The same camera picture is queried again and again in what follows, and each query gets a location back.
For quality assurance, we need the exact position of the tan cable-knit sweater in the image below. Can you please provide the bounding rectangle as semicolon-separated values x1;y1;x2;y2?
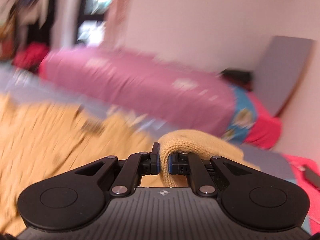
0;93;261;237

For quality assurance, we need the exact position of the red clothes pile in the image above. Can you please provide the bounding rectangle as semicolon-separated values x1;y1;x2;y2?
12;42;50;73

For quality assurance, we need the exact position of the purple floral quilt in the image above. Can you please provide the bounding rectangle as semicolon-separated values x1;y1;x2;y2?
39;47;236;136

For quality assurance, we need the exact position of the colourful cartoon pillow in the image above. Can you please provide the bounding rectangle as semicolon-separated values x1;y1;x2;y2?
222;85;282;150

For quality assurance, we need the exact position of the black object behind pillow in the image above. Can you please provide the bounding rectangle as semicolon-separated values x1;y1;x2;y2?
221;69;253;91

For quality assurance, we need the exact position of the pink patterned curtain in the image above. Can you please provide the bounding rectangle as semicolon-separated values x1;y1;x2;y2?
102;0;131;50

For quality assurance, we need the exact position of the blue grey striped bedsheet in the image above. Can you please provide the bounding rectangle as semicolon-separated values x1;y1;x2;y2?
1;63;297;184

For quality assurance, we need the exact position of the dark framed window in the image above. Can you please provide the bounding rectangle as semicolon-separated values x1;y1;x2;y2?
74;0;112;46

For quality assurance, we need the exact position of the grey board against wall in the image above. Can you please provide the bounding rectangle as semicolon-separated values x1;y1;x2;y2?
253;36;315;116

